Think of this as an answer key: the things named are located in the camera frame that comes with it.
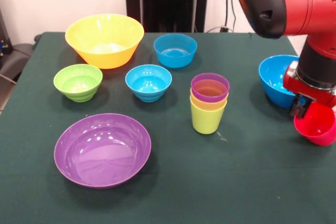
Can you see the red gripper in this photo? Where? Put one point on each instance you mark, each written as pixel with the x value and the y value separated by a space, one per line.
pixel 309 93

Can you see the red cup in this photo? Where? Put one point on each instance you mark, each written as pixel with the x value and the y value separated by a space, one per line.
pixel 320 129

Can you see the large blue bowl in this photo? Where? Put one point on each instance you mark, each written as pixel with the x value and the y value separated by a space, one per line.
pixel 270 82

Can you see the purple cup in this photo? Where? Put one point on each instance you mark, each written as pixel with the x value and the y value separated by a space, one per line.
pixel 210 95

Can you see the lime green cup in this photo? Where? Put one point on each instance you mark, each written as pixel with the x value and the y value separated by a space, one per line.
pixel 207 121

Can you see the yellow cup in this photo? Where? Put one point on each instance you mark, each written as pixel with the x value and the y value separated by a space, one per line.
pixel 195 103

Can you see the small light blue ribbed bowl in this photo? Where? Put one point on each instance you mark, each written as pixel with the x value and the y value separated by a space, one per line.
pixel 148 87

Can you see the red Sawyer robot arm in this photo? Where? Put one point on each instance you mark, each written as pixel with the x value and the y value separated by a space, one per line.
pixel 302 3

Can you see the dark green table cloth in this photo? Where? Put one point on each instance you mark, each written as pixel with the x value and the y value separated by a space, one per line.
pixel 183 155

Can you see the medium blue bowl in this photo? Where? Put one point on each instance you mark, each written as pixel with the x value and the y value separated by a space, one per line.
pixel 175 56

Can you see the large orange bowl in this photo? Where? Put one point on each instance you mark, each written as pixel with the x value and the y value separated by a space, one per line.
pixel 105 53

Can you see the wide purple bowl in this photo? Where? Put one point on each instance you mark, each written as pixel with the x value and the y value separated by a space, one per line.
pixel 102 155

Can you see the small green ribbed bowl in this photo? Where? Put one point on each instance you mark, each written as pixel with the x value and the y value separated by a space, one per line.
pixel 77 87

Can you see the black pedestal foot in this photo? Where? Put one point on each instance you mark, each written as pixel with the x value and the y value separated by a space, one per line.
pixel 14 56

